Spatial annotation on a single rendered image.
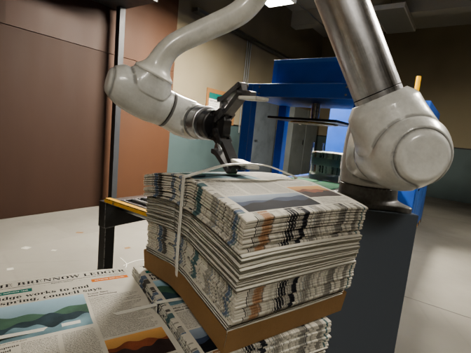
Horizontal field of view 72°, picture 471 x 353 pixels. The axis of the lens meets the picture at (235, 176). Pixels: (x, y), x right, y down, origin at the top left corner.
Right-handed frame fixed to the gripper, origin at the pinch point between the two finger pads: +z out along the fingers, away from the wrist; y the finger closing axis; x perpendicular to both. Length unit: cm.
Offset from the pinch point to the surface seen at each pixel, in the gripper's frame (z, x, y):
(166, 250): -5.0, 14.8, 26.1
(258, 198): 13.9, 7.7, 9.8
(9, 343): 3, 41, 34
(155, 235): -11.2, 15.1, 25.2
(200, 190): 7.7, 15.0, 10.0
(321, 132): -647, -720, 10
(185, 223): 2.6, 14.8, 17.5
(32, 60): -373, 32, -34
